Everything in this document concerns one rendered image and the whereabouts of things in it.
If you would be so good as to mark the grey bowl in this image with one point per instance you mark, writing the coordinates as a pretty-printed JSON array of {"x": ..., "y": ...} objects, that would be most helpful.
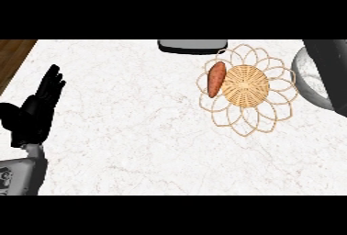
[{"x": 307, "y": 78}]

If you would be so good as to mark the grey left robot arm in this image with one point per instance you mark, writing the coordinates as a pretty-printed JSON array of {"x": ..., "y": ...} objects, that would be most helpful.
[{"x": 17, "y": 176}]

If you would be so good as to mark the wicker flower-shaped placemat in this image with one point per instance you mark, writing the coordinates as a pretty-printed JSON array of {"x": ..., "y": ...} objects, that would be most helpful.
[{"x": 245, "y": 86}]

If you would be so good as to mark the orange-red oblong vegetable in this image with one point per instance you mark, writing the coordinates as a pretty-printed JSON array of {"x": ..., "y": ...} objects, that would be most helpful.
[{"x": 215, "y": 79}]

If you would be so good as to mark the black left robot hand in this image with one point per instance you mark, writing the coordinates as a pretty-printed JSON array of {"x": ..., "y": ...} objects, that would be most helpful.
[{"x": 38, "y": 116}]

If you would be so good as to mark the large dark glossy object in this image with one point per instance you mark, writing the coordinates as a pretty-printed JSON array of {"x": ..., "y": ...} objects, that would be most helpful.
[{"x": 332, "y": 61}]

